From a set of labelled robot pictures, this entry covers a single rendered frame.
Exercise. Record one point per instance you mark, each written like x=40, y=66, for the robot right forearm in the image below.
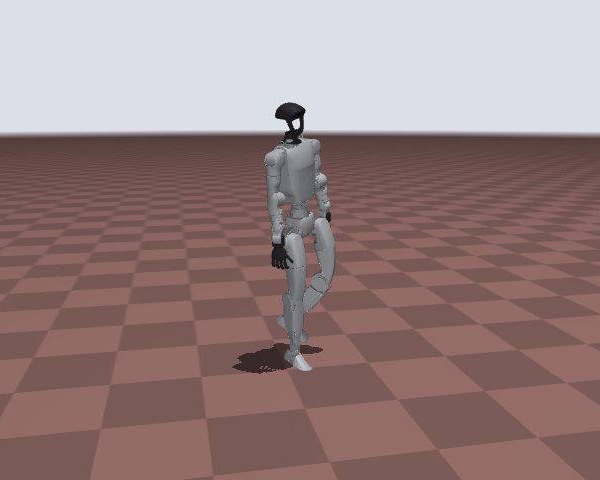
x=276, y=216

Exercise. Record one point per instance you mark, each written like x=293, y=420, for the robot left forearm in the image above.
x=323, y=201

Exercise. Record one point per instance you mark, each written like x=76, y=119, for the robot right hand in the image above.
x=279, y=254

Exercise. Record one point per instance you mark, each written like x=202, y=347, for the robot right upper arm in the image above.
x=274, y=161

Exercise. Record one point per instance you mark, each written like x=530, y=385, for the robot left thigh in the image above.
x=326, y=253

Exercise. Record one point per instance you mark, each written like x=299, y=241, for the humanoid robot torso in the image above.
x=298, y=183

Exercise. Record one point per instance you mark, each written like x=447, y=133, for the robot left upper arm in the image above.
x=320, y=179

